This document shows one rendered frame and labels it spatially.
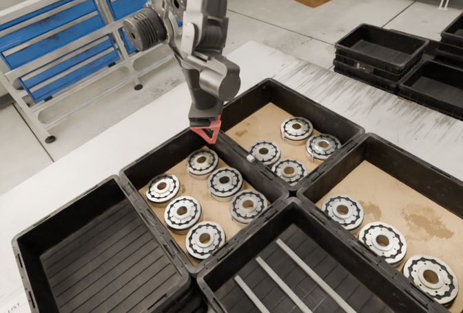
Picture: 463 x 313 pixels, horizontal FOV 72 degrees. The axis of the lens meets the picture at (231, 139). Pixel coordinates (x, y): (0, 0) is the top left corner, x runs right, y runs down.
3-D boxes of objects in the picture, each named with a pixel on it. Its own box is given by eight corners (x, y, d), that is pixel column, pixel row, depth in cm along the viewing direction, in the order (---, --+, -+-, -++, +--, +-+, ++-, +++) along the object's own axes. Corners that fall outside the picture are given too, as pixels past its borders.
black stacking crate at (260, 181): (131, 195, 100) (117, 172, 92) (207, 145, 111) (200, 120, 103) (204, 296, 76) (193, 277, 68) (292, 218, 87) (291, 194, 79)
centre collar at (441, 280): (413, 278, 68) (413, 277, 67) (424, 261, 70) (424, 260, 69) (437, 295, 65) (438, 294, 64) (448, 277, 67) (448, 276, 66)
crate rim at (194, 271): (119, 176, 94) (116, 172, 92) (202, 124, 104) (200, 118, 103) (195, 281, 69) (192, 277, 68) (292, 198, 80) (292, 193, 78)
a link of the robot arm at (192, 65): (196, 45, 66) (174, 58, 64) (218, 55, 62) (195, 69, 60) (203, 74, 71) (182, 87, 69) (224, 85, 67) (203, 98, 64)
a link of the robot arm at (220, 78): (218, 24, 66) (184, 20, 60) (258, 38, 59) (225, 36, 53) (207, 80, 71) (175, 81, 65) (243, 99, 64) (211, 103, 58)
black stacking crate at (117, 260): (36, 258, 89) (11, 239, 81) (131, 196, 100) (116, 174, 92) (86, 399, 65) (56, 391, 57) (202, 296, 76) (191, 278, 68)
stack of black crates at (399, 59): (327, 104, 215) (333, 43, 183) (353, 83, 227) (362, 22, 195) (384, 131, 192) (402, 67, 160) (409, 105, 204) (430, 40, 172)
